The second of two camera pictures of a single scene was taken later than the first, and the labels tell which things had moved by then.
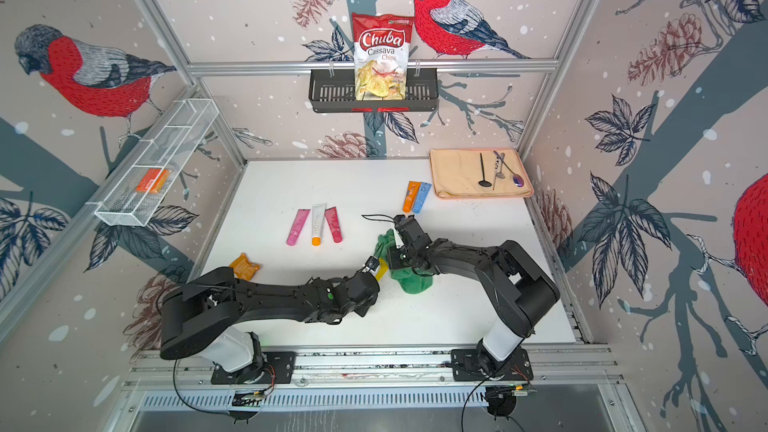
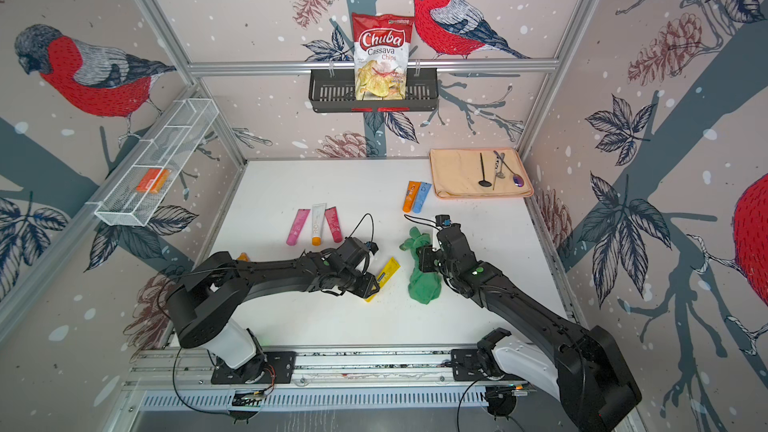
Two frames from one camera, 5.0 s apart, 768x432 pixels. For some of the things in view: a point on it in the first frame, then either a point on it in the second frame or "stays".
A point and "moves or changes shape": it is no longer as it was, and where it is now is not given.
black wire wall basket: [334, 91] stays
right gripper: [392, 261] -> [426, 253]
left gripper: [364, 311] -> [368, 289]
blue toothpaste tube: [421, 195] stays
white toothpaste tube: [318, 211] stays
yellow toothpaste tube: [382, 269] moves or changes shape
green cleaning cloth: [408, 280] moves or changes shape
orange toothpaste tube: [411, 197] stays
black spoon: [483, 182] stays
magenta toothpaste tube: [301, 217] stays
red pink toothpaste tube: [332, 217] stays
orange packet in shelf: [153, 181] stays
